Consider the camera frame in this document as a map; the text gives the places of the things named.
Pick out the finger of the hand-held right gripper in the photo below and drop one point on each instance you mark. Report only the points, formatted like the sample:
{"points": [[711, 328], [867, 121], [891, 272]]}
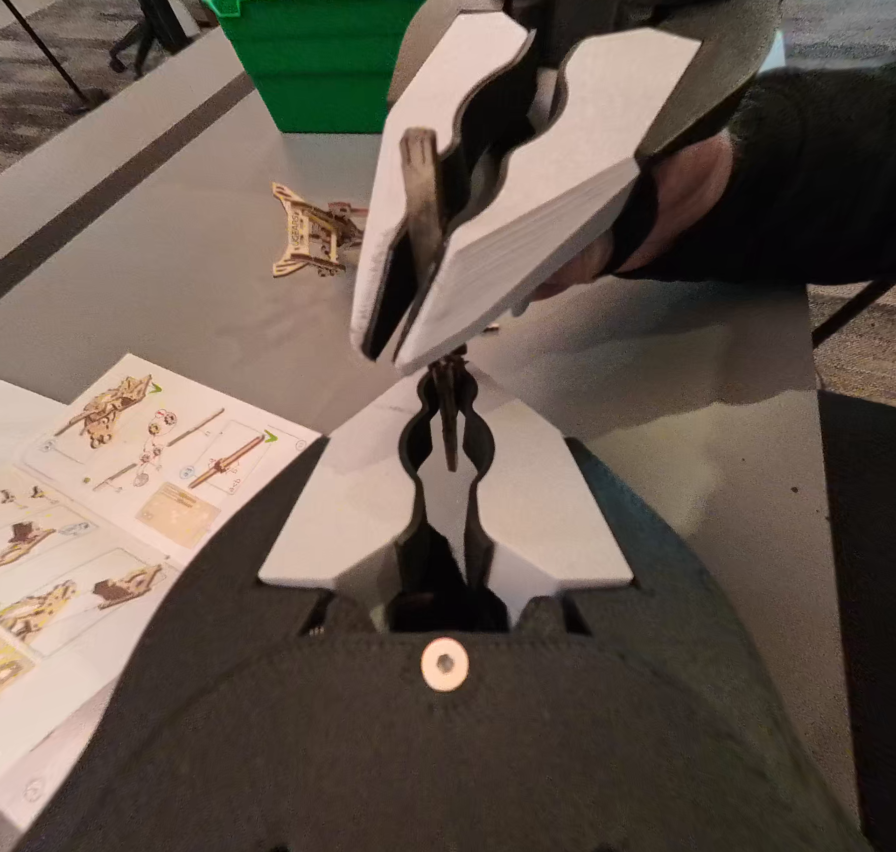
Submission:
{"points": [[434, 89], [574, 187]]}

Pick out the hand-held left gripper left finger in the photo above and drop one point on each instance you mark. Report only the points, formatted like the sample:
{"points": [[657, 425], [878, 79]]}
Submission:
{"points": [[343, 509]]}

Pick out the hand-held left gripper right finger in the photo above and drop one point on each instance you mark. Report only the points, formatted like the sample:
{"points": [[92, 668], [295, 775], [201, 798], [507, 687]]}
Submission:
{"points": [[546, 516]]}

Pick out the long wooden model rod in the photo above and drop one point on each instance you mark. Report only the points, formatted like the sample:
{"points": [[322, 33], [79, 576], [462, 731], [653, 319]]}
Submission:
{"points": [[423, 194]]}

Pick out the person's right forearm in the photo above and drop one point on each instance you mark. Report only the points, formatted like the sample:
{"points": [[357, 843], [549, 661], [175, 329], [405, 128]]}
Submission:
{"points": [[805, 187]]}

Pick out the partly built wooden model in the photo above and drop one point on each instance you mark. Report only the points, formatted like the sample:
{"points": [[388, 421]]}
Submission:
{"points": [[308, 236]]}

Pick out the person's right hand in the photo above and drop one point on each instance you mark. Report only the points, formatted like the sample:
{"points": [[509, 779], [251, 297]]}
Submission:
{"points": [[689, 187]]}

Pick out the green plastic bin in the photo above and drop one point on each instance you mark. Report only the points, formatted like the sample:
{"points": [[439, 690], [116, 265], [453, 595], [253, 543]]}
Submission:
{"points": [[315, 47]]}

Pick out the paper instruction sheet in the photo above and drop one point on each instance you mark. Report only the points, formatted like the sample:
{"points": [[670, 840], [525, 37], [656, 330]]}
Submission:
{"points": [[105, 516]]}

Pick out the black tripod leg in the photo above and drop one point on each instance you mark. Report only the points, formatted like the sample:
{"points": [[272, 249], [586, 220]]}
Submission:
{"points": [[42, 47]]}

